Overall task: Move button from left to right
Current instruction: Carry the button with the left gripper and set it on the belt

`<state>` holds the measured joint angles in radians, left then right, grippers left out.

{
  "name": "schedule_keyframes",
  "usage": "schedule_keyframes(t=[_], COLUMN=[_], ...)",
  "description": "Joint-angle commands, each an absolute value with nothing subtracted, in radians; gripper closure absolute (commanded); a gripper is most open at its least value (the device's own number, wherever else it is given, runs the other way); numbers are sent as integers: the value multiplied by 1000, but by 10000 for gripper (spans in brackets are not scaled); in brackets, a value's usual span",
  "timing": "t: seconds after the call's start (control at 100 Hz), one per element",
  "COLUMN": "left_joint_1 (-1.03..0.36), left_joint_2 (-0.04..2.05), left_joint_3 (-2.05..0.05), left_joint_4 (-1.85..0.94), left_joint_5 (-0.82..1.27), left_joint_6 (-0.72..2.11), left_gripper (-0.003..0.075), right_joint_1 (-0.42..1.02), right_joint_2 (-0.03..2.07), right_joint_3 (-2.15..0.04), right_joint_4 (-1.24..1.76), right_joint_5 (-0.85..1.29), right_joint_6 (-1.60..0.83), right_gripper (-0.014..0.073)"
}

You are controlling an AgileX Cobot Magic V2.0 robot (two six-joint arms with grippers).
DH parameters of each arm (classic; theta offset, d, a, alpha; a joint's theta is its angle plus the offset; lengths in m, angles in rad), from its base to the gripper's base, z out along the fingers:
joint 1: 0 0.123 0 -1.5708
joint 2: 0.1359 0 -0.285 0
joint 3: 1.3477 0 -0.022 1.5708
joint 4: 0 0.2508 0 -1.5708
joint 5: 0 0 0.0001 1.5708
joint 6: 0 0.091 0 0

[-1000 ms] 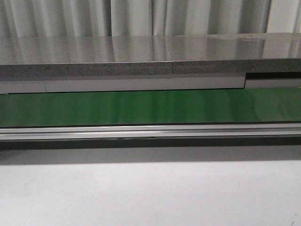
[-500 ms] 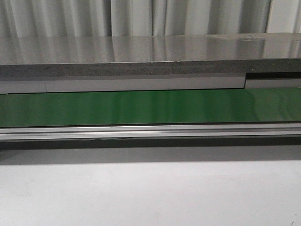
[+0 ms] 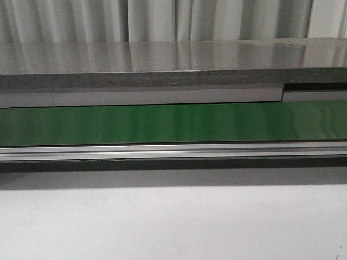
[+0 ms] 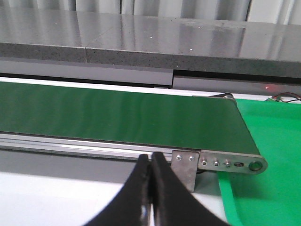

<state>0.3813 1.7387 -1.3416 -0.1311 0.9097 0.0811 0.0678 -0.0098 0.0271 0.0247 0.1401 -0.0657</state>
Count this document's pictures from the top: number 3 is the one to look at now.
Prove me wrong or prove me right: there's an aluminium conveyor frame rail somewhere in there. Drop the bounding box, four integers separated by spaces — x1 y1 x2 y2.
1 141 346 162

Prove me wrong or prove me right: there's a grey stone countertop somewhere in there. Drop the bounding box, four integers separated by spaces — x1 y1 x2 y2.
1 38 346 92

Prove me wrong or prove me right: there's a white curtain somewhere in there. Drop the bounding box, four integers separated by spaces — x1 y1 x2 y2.
1 1 346 43

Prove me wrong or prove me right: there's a grey cabinet front panel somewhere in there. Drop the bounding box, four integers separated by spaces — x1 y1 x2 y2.
1 83 346 108

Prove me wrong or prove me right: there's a green conveyor belt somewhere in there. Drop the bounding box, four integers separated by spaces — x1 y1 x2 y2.
1 101 346 146

